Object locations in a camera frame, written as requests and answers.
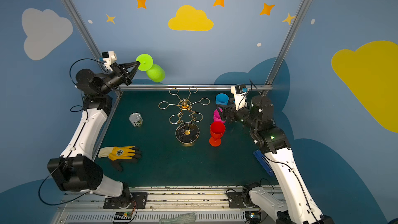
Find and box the pink wine glass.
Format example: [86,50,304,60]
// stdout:
[213,109,225,123]

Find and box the blue wine glass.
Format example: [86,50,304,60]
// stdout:
[216,93,229,105]

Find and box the red wine glass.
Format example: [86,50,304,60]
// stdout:
[209,121,226,147]

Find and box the green wine glass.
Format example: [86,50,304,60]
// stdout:
[136,54,165,83]

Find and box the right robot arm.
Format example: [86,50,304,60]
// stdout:
[216,96,334,224]

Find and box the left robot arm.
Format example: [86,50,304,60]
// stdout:
[47,61,140,209]

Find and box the silver tin can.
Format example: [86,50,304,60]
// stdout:
[129,113,143,127]

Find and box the blue stapler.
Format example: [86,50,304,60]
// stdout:
[253,150,275,176]

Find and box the yellow black work glove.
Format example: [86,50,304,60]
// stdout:
[97,146,142,172]

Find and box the right circuit board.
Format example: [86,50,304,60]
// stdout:
[245,212,261,224]

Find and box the circuit board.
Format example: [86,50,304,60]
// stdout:
[245,212,261,224]
[113,212,133,224]

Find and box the left circuit board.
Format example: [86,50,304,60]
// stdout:
[113,212,133,224]

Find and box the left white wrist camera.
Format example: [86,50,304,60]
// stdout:
[102,51,117,71]

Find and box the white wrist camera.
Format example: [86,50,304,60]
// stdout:
[231,84,248,111]
[102,51,117,71]

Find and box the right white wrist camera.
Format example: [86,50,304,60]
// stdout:
[231,84,248,111]

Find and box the back frame bar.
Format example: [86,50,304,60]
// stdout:
[109,83,273,91]

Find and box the gold wire glass rack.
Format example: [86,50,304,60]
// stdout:
[158,88,210,147]

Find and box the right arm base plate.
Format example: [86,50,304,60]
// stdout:
[226,190,260,209]

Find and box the aluminium rail base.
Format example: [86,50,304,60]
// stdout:
[51,186,285,224]

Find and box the left frame post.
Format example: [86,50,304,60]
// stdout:
[46,0,122,96]

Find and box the frame post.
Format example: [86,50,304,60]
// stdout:
[46,0,122,96]
[262,0,313,96]

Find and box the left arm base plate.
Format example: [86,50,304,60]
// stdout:
[103,192,148,209]

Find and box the right frame post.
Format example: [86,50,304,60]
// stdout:
[262,0,313,96]

